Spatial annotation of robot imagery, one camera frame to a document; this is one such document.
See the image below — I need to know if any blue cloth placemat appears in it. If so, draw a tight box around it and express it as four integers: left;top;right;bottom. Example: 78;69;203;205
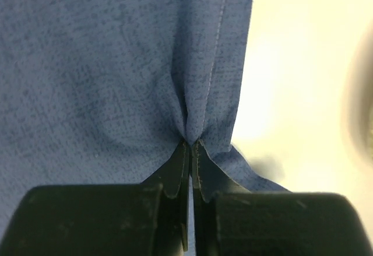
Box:
1;0;281;229

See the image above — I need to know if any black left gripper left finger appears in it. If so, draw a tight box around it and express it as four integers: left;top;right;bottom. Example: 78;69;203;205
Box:
1;142;189;255

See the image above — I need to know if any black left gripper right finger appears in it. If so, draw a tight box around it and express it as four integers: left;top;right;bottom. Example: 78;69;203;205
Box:
191;141;372;255

